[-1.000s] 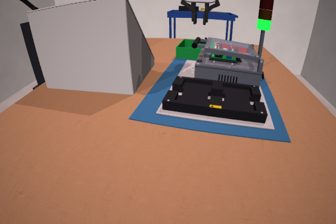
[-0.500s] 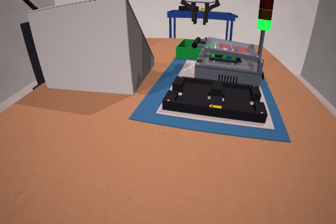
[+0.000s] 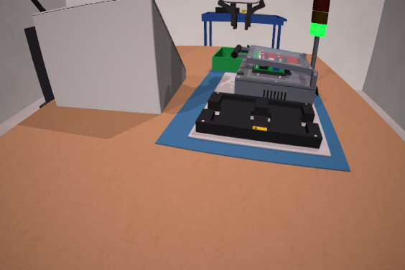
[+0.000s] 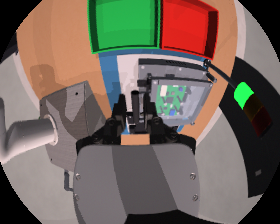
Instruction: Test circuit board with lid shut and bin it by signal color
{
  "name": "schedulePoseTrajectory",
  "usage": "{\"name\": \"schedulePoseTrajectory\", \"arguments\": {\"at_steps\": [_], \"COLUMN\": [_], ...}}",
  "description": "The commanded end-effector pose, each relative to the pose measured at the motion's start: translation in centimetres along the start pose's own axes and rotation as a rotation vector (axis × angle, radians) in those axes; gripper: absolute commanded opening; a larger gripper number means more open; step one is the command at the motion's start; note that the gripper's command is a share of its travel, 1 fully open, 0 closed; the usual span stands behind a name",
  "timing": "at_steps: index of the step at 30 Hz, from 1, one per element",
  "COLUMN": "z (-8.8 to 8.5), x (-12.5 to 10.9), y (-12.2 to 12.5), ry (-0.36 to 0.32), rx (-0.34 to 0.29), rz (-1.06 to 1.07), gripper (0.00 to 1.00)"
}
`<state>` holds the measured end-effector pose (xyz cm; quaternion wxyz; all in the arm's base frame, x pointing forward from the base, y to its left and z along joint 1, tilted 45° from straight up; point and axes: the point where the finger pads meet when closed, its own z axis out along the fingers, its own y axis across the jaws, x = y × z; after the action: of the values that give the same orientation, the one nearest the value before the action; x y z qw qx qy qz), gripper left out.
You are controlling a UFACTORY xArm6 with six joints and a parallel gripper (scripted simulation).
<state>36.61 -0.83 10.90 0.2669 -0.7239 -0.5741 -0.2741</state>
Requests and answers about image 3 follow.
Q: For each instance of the green circuit board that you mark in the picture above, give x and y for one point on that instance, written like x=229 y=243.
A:
x=270 y=69

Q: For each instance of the green bin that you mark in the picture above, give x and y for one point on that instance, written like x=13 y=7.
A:
x=222 y=60

